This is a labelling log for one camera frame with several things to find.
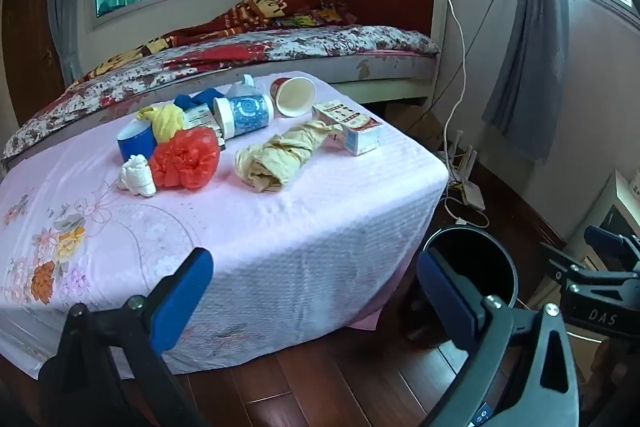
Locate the clear plastic bag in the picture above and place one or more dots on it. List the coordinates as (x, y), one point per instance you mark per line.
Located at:
(245, 91)

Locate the white bed frame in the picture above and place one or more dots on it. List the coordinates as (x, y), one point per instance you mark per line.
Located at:
(390, 87)

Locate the black bin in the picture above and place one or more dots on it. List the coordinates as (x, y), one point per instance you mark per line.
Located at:
(500, 267)

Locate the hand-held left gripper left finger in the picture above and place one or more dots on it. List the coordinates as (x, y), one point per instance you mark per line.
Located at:
(185, 297)

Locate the blue cylindrical container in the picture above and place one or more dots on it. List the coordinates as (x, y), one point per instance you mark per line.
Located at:
(132, 142)

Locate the red patterned blanket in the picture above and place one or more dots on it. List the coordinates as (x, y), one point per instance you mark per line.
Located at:
(260, 7)

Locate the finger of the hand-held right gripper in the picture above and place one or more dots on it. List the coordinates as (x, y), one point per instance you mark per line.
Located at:
(600, 279)
(602, 238)

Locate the grey tied curtain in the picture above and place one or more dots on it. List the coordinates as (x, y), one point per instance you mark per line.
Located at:
(535, 57)

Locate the brown wooden door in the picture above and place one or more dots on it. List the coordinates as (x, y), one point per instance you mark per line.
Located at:
(30, 57)

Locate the red paper cup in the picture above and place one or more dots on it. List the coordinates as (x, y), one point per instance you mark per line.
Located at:
(295, 99)

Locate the green white carton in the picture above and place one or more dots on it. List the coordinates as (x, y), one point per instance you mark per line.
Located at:
(200, 117)

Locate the blue sock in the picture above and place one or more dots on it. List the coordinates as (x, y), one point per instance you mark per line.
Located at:
(187, 102)

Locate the cardboard box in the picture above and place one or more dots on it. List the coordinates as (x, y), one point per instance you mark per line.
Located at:
(430, 132)

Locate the white power strip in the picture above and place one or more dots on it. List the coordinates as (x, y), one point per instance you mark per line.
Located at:
(460, 222)

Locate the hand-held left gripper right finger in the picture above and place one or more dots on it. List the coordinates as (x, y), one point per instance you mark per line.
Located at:
(445, 294)

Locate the white tissue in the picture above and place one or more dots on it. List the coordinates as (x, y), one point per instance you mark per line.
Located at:
(140, 177)

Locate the white router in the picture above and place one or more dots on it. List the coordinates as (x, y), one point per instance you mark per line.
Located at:
(472, 199)

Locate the red plastic bag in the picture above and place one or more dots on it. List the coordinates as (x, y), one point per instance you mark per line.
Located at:
(185, 159)

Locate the blue patterned white cup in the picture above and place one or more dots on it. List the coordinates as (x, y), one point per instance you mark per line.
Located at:
(247, 112)

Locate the beige cloth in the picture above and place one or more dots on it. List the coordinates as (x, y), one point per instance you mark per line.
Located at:
(277, 157)

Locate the yellow cloth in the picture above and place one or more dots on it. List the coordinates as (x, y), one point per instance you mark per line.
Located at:
(167, 122)

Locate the red white floral bedsheet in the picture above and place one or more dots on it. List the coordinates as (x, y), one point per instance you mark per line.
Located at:
(300, 44)

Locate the red white carton box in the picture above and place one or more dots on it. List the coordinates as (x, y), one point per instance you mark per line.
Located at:
(350, 127)

